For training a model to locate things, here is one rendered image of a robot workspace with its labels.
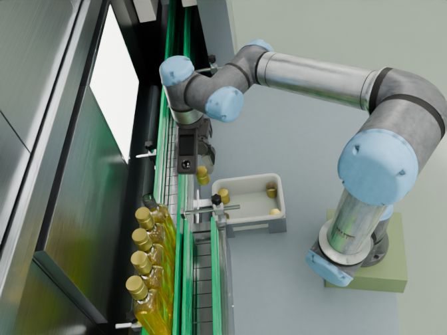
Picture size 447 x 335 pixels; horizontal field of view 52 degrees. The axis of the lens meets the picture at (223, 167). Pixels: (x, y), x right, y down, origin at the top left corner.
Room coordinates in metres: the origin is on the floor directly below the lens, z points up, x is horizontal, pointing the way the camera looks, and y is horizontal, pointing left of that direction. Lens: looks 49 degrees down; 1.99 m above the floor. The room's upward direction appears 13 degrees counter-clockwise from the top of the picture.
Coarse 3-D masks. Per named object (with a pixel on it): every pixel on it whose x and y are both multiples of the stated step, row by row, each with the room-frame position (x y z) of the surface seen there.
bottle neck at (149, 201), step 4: (144, 196) 0.71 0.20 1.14; (148, 196) 0.71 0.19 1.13; (152, 196) 0.70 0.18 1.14; (144, 200) 0.70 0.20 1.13; (148, 200) 0.71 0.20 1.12; (152, 200) 0.69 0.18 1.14; (144, 204) 0.69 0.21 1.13; (148, 204) 0.68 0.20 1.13; (152, 204) 0.69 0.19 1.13; (156, 204) 0.70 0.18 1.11; (148, 208) 0.69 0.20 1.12; (152, 208) 0.68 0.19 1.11; (156, 208) 0.69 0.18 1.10; (152, 212) 0.68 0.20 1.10
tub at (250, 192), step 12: (228, 180) 0.94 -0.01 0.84; (240, 180) 0.93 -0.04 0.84; (252, 180) 0.93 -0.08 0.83; (264, 180) 0.92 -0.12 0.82; (276, 180) 0.91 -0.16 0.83; (216, 192) 0.92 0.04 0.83; (228, 192) 0.94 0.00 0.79; (240, 192) 0.93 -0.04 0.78; (252, 192) 0.92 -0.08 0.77; (264, 192) 0.91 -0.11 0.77; (228, 204) 0.90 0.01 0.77; (240, 204) 0.89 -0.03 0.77; (252, 204) 0.88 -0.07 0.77; (264, 204) 0.87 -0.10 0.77; (276, 204) 0.86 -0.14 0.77; (216, 216) 0.82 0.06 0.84; (240, 216) 0.84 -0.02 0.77; (252, 216) 0.83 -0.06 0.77; (264, 216) 0.77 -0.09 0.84; (276, 216) 0.76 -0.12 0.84
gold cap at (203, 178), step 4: (200, 168) 0.82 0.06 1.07; (204, 168) 0.82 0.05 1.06; (200, 172) 0.81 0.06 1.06; (204, 172) 0.80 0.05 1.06; (196, 176) 0.81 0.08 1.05; (200, 176) 0.80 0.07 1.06; (204, 176) 0.80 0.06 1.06; (208, 176) 0.81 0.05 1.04; (200, 180) 0.80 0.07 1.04; (204, 180) 0.80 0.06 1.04; (208, 180) 0.80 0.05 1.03; (200, 184) 0.80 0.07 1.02; (204, 184) 0.80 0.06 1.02
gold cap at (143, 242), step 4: (140, 228) 0.60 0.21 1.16; (136, 232) 0.59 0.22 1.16; (140, 232) 0.59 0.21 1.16; (144, 232) 0.59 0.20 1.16; (132, 236) 0.58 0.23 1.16; (136, 236) 0.58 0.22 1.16; (140, 236) 0.58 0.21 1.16; (144, 236) 0.58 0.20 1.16; (148, 236) 0.59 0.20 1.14; (136, 240) 0.57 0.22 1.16; (140, 240) 0.57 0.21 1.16; (144, 240) 0.57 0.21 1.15; (148, 240) 0.58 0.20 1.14; (136, 244) 0.57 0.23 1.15; (140, 244) 0.57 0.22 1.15; (144, 244) 0.57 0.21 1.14; (148, 244) 0.57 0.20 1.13; (140, 248) 0.57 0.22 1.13; (144, 248) 0.57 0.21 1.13; (148, 248) 0.57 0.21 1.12
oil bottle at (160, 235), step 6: (156, 222) 0.66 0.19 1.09; (156, 228) 0.64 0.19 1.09; (162, 228) 0.65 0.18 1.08; (150, 234) 0.63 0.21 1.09; (156, 234) 0.62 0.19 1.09; (162, 234) 0.63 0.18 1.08; (156, 240) 0.61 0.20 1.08; (162, 240) 0.62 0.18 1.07; (168, 240) 0.64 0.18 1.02; (168, 246) 0.63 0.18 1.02; (168, 252) 0.61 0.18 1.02; (174, 252) 0.65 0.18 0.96; (174, 258) 0.63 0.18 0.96; (174, 264) 0.62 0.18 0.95; (174, 270) 0.61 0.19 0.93
